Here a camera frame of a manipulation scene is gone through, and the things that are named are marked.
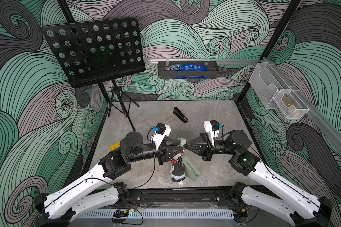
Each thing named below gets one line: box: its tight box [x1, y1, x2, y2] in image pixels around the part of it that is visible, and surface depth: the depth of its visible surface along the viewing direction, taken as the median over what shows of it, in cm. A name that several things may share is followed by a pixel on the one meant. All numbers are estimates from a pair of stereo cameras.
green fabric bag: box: [177, 137, 200, 182], surface depth 62 cm
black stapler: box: [172, 106, 189, 124], surface depth 111 cm
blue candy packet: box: [164, 63, 208, 71], surface depth 94 cm
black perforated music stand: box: [42, 17, 146, 132], surface depth 66 cm
